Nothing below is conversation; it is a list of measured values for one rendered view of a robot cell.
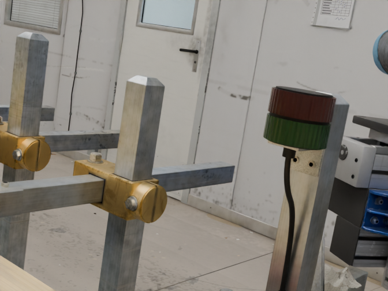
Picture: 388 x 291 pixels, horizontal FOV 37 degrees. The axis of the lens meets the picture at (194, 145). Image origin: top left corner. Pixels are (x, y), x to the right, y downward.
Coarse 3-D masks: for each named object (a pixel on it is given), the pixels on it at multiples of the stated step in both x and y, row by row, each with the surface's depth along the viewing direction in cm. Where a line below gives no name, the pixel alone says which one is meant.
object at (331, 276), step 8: (328, 272) 79; (336, 272) 80; (344, 272) 80; (328, 280) 78; (336, 280) 79; (344, 280) 79; (352, 280) 80; (328, 288) 76; (336, 288) 76; (344, 288) 77
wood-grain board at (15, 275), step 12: (0, 264) 60; (12, 264) 60; (0, 276) 57; (12, 276) 58; (24, 276) 58; (0, 288) 55; (12, 288) 55; (24, 288) 55; (36, 288) 56; (48, 288) 56
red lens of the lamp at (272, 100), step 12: (276, 96) 53; (288, 96) 52; (300, 96) 51; (312, 96) 51; (276, 108) 53; (288, 108) 52; (300, 108) 51; (312, 108) 51; (324, 108) 52; (312, 120) 52; (324, 120) 52
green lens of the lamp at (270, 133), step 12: (276, 120) 53; (288, 120) 52; (264, 132) 54; (276, 132) 53; (288, 132) 52; (300, 132) 52; (312, 132) 52; (324, 132) 53; (288, 144) 52; (300, 144) 52; (312, 144) 52; (324, 144) 53
